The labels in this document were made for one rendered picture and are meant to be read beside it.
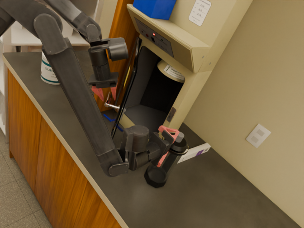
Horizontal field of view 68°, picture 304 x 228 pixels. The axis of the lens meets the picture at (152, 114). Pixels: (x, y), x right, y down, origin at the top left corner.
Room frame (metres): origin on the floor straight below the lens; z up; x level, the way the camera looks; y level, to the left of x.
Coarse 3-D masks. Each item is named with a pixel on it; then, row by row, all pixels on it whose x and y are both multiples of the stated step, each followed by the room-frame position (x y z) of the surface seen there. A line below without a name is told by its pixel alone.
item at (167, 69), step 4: (160, 64) 0.89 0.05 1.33; (164, 64) 0.88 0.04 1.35; (168, 64) 0.87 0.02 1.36; (160, 68) 0.87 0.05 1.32; (164, 68) 0.86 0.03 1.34; (168, 68) 0.86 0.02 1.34; (172, 68) 0.86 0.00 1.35; (164, 72) 0.85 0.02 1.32; (168, 72) 0.85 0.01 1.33; (172, 72) 0.85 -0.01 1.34; (176, 72) 0.85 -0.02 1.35; (168, 76) 0.84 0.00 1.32; (172, 76) 0.84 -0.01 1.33; (176, 76) 0.85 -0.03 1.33; (180, 76) 0.85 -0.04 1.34; (184, 76) 0.86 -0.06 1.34; (176, 80) 0.84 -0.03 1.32; (180, 80) 0.85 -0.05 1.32; (184, 80) 0.86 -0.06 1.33
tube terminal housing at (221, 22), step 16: (176, 0) 0.88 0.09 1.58; (192, 0) 0.84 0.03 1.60; (224, 0) 0.79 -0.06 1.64; (240, 0) 0.79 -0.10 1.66; (176, 16) 0.86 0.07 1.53; (208, 16) 0.80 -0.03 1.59; (224, 16) 0.77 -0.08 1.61; (240, 16) 0.84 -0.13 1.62; (192, 32) 0.82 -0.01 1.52; (208, 32) 0.79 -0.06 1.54; (224, 32) 0.80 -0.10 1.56; (224, 48) 0.86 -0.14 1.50; (176, 64) 0.82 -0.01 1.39; (208, 64) 0.81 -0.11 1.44; (192, 80) 0.77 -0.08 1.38; (192, 96) 0.82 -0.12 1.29; (176, 112) 0.77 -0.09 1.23; (176, 128) 0.84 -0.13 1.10
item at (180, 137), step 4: (180, 132) 0.68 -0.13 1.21; (180, 136) 0.65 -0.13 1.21; (176, 140) 0.65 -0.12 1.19; (180, 140) 0.66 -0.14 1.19; (184, 140) 0.68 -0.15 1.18; (172, 144) 0.63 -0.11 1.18; (176, 144) 0.64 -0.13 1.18; (180, 144) 0.65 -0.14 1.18; (184, 144) 0.66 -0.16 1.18; (172, 148) 0.62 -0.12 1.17; (176, 148) 0.63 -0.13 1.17; (180, 148) 0.63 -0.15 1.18; (184, 148) 0.64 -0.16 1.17
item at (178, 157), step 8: (168, 152) 0.62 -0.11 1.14; (176, 152) 0.61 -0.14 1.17; (184, 152) 0.63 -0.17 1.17; (168, 160) 0.62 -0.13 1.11; (176, 160) 0.63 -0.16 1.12; (152, 168) 0.63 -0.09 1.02; (160, 168) 0.62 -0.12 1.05; (168, 168) 0.62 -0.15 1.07; (152, 176) 0.62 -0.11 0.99; (160, 176) 0.62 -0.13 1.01
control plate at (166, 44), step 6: (138, 24) 0.85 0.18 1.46; (144, 24) 0.81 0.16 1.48; (144, 30) 0.84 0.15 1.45; (150, 30) 0.80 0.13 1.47; (150, 36) 0.83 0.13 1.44; (156, 36) 0.79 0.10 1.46; (156, 42) 0.83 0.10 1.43; (162, 42) 0.78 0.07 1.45; (168, 42) 0.75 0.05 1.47; (162, 48) 0.82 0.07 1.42; (168, 48) 0.78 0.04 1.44
